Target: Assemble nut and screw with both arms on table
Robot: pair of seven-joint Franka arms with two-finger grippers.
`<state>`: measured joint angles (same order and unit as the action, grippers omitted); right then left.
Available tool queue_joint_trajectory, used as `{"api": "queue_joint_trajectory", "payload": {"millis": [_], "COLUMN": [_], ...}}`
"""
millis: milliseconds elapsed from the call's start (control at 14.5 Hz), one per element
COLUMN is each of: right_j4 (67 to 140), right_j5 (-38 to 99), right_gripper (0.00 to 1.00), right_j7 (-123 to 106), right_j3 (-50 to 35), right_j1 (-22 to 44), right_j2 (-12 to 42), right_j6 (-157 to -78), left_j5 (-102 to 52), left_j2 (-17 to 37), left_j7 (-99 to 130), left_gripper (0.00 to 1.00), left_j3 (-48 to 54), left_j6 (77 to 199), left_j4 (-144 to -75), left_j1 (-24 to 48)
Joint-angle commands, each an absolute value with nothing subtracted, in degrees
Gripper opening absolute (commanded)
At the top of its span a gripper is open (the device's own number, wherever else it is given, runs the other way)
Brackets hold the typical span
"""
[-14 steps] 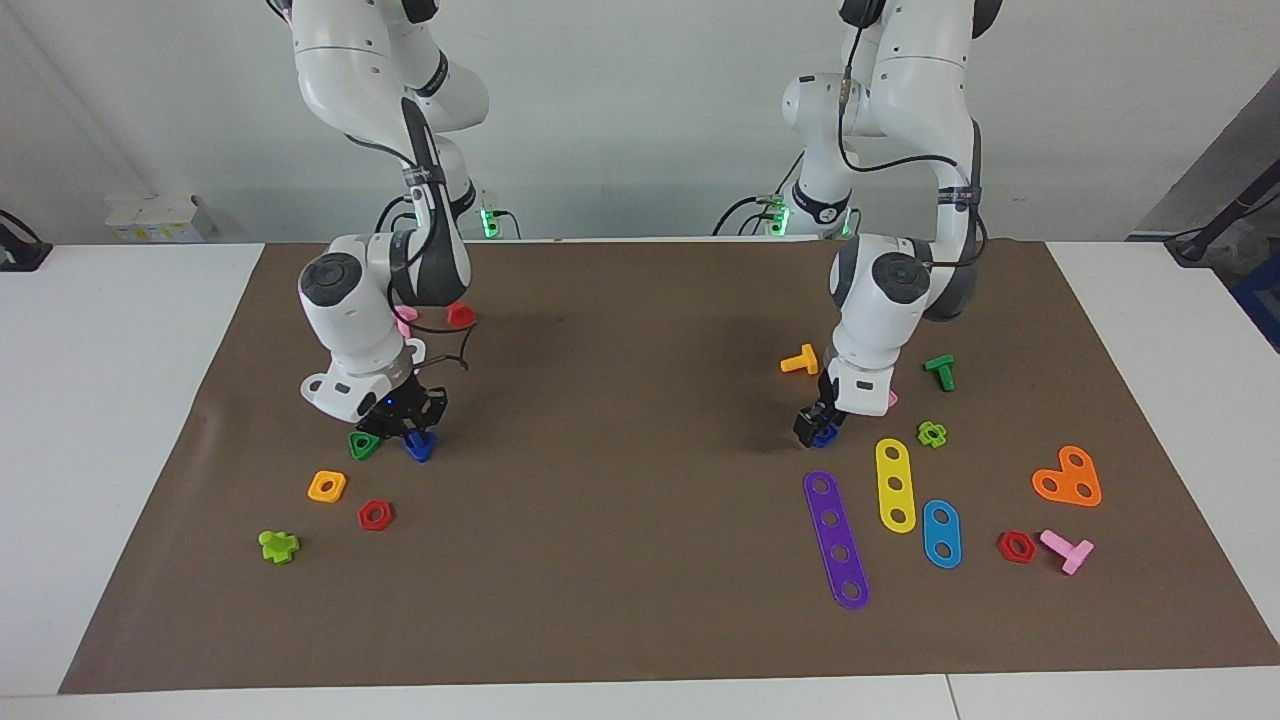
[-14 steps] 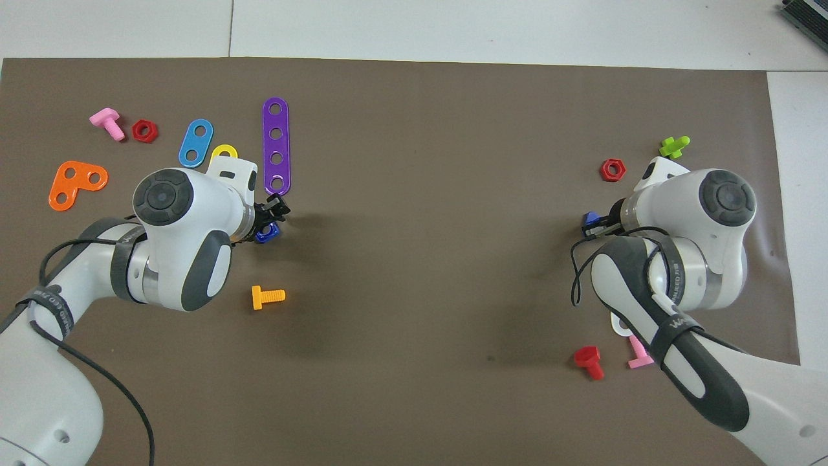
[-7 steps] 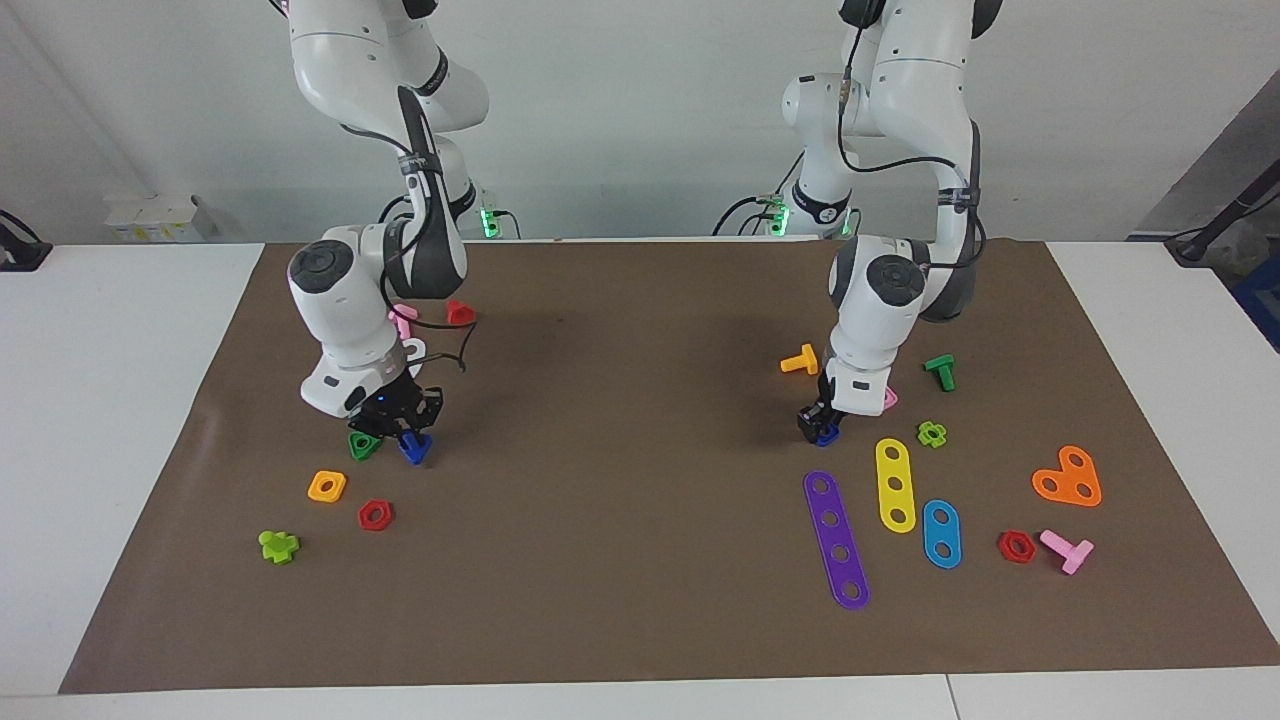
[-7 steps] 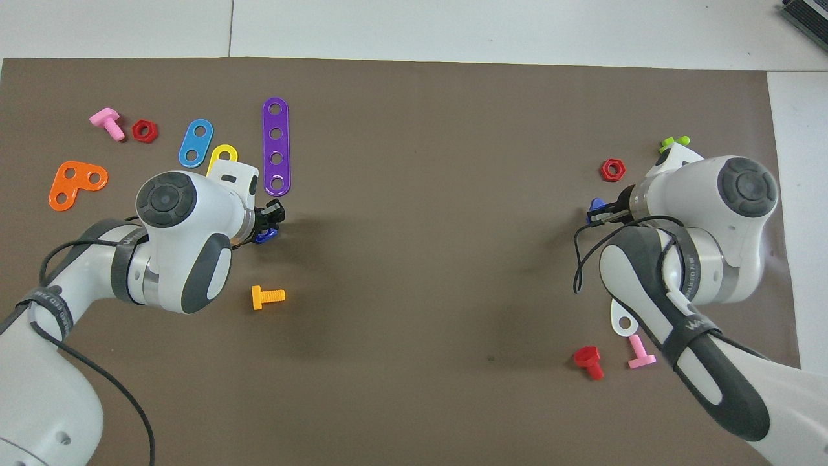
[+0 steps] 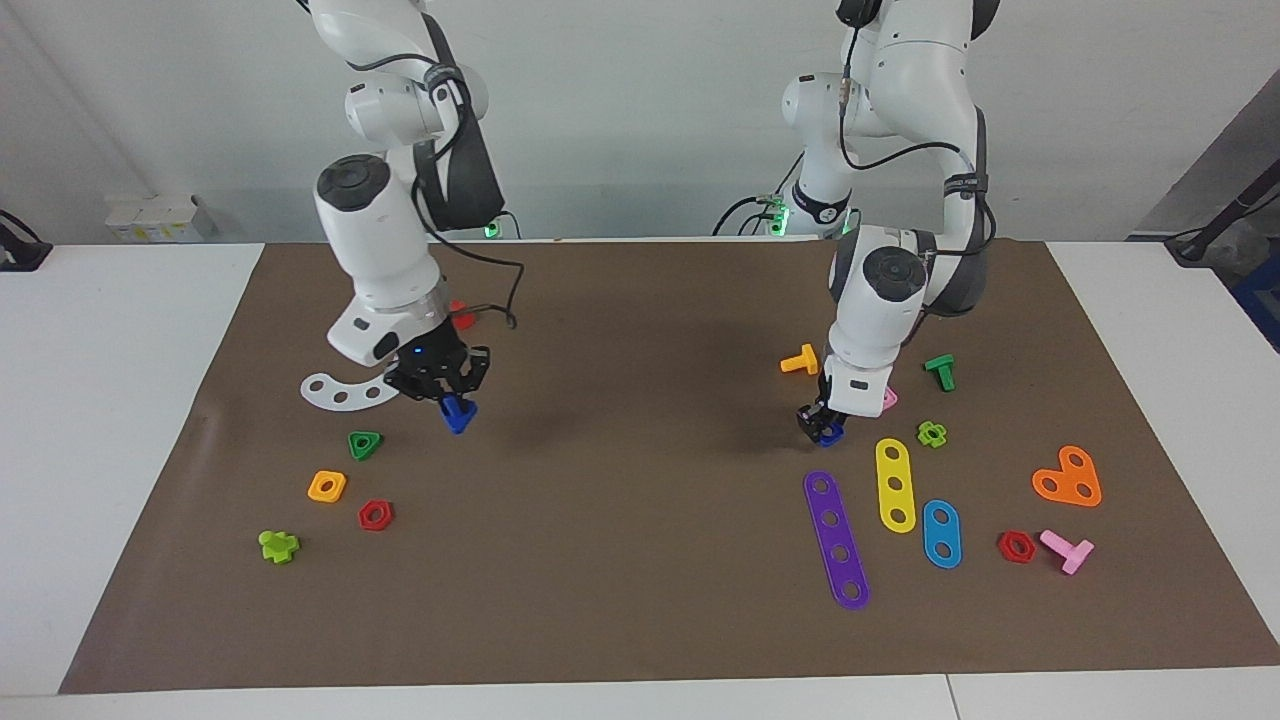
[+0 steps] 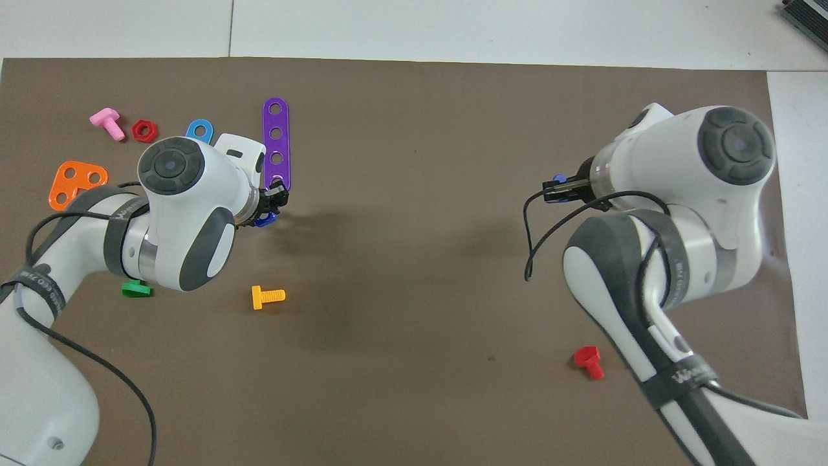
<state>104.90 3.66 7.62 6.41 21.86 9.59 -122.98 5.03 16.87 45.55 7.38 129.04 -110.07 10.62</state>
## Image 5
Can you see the orange plastic screw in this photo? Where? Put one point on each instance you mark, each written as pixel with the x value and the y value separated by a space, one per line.
pixel 805 362

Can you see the blue two-hole plate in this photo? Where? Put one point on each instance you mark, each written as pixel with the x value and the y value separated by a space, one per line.
pixel 941 534

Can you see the orange heart-shaped plate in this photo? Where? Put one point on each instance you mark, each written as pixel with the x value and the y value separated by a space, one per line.
pixel 1078 488

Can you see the green triangle nut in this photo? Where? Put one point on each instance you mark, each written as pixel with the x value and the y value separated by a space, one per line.
pixel 374 438

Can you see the blue plastic screw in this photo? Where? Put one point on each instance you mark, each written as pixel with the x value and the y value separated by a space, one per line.
pixel 458 415

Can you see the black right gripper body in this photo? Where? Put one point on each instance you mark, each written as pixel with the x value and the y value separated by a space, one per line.
pixel 425 370

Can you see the pink plastic screw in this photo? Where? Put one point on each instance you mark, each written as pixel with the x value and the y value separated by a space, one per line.
pixel 1075 553

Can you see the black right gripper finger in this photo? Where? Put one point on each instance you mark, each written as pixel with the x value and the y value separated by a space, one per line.
pixel 469 390
pixel 443 396

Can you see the blue crate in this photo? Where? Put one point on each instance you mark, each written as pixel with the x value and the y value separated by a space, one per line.
pixel 1262 300

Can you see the yellow three-hole plate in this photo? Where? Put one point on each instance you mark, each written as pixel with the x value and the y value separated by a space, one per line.
pixel 895 470

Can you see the dark green plastic screw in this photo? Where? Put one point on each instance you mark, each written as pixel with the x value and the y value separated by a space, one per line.
pixel 942 370

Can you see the pink square nut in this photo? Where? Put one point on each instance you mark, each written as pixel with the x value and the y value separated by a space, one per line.
pixel 890 400

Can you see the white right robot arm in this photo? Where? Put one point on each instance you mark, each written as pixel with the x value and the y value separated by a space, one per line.
pixel 380 240

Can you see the red hexagon nut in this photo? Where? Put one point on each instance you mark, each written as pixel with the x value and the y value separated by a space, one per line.
pixel 386 520
pixel 1030 550

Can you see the orange square nut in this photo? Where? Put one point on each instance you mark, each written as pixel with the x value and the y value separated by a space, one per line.
pixel 315 490

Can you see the lime green cross nut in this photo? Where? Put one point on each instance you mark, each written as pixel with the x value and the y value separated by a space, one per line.
pixel 922 433

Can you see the brown table mat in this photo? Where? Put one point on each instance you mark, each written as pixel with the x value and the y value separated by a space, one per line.
pixel 620 480

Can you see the black clamp mount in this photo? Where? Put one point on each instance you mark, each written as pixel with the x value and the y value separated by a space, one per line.
pixel 20 250

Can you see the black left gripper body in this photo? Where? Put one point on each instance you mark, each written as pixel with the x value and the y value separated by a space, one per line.
pixel 825 392

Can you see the white curved hole plate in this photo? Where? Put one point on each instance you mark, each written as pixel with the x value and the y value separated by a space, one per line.
pixel 357 398

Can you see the white cardboard box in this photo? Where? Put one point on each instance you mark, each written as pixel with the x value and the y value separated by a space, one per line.
pixel 160 218

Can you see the red plastic screw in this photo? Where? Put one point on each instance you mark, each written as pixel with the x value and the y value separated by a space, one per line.
pixel 464 320

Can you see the purple four-hole plate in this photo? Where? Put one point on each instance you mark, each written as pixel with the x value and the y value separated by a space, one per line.
pixel 826 502

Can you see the lime green plastic screw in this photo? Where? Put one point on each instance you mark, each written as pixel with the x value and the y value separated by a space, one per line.
pixel 277 547

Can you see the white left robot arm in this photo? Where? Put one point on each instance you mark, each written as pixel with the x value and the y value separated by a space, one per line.
pixel 890 280

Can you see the blue square nut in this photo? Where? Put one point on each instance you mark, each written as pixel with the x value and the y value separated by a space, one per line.
pixel 833 438

